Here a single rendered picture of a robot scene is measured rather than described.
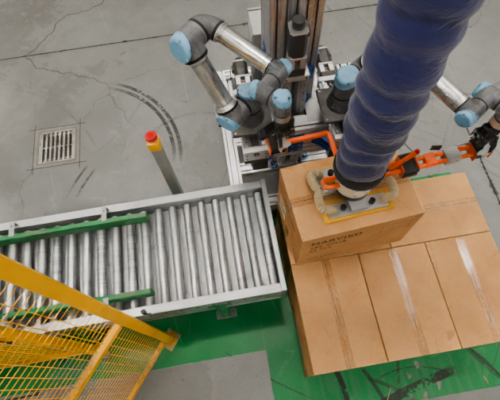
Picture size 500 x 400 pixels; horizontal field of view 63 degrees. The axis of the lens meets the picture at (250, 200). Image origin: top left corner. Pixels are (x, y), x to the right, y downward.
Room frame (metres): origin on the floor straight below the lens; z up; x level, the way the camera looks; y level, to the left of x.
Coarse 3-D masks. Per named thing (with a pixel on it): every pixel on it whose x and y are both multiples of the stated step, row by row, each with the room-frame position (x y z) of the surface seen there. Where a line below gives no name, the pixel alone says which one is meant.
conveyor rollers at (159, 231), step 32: (256, 192) 1.08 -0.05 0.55; (160, 224) 0.94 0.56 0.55; (192, 224) 0.92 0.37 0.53; (32, 256) 0.82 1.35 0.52; (128, 256) 0.75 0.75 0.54; (160, 256) 0.73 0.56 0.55; (192, 256) 0.71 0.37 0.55; (224, 256) 0.69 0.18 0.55; (256, 256) 0.67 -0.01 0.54; (160, 288) 0.54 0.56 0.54; (192, 288) 0.52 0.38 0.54; (224, 288) 0.51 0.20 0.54
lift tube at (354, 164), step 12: (384, 48) 0.77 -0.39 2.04; (408, 60) 0.72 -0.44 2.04; (420, 60) 0.72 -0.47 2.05; (432, 60) 0.72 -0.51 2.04; (348, 144) 0.77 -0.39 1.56; (336, 156) 0.83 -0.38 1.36; (348, 156) 0.76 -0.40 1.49; (360, 156) 0.73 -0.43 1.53; (372, 156) 0.72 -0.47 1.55; (384, 156) 0.72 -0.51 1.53; (348, 168) 0.75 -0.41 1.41; (360, 168) 0.72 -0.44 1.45; (372, 168) 0.72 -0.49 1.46; (384, 168) 0.73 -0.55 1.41; (360, 180) 0.71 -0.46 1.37; (372, 180) 0.71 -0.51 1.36
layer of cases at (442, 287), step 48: (432, 192) 0.97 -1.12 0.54; (288, 240) 0.75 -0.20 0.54; (432, 240) 0.67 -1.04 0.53; (480, 240) 0.63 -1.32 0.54; (336, 288) 0.44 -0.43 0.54; (384, 288) 0.42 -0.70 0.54; (432, 288) 0.39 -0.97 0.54; (480, 288) 0.36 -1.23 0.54; (336, 336) 0.19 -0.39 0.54; (384, 336) 0.16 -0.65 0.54; (432, 336) 0.14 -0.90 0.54; (480, 336) 0.12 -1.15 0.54
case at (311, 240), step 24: (288, 168) 0.95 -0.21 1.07; (312, 168) 0.94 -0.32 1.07; (288, 192) 0.82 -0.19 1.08; (312, 192) 0.81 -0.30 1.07; (408, 192) 0.76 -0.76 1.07; (288, 216) 0.76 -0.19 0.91; (312, 216) 0.69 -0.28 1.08; (384, 216) 0.65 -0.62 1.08; (408, 216) 0.64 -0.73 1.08; (312, 240) 0.57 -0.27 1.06; (336, 240) 0.59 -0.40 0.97; (360, 240) 0.61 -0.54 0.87; (384, 240) 0.63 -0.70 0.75
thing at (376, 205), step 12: (372, 192) 0.77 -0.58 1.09; (384, 192) 0.77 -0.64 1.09; (336, 204) 0.73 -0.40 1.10; (348, 204) 0.72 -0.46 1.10; (372, 204) 0.71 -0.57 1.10; (384, 204) 0.70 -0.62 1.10; (324, 216) 0.67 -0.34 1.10; (336, 216) 0.67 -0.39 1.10; (348, 216) 0.66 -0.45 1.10; (360, 216) 0.66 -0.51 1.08
